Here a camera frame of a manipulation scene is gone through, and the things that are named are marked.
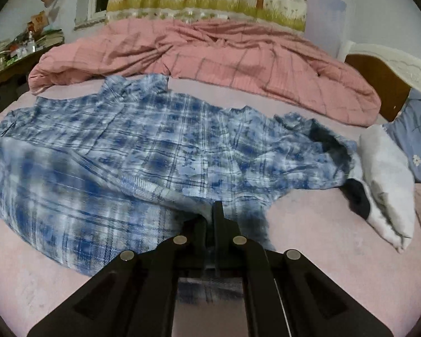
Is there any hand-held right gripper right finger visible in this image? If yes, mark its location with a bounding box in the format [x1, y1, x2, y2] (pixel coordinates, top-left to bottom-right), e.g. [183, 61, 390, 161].
[212, 201, 394, 337]

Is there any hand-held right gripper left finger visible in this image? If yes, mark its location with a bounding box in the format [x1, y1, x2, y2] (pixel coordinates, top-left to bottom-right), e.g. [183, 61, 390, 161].
[27, 217, 207, 337]

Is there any blue plaid shirt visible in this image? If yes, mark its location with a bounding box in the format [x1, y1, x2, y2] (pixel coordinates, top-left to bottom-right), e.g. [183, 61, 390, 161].
[0, 74, 358, 303]

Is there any pink bed sheet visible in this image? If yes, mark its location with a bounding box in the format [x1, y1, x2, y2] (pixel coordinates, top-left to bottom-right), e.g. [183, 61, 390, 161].
[0, 74, 421, 337]

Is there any white and black garment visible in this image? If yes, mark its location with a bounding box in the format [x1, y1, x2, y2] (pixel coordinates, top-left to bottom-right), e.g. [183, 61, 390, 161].
[340, 124, 417, 253]

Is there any pink checked quilt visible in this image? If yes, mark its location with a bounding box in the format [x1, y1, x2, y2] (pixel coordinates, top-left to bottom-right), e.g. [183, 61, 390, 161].
[28, 19, 381, 127]

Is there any blue floral pillow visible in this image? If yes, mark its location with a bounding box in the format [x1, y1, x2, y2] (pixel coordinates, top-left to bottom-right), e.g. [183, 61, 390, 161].
[384, 88, 421, 185]

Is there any white and wood headboard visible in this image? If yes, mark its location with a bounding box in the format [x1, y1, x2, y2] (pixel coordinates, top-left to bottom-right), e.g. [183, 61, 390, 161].
[338, 40, 421, 122]

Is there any stack of books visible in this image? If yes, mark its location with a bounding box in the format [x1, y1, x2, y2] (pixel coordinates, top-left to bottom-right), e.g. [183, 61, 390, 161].
[38, 30, 64, 47]

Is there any cluttered wooden desk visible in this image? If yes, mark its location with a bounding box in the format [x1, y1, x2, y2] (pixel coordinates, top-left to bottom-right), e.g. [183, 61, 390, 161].
[0, 30, 64, 115]

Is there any orange packet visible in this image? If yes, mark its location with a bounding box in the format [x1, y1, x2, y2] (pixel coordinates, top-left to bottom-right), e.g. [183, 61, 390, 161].
[27, 11, 47, 31]

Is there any white window frame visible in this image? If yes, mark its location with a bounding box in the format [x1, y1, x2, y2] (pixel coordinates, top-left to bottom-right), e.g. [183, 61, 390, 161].
[74, 0, 109, 31]

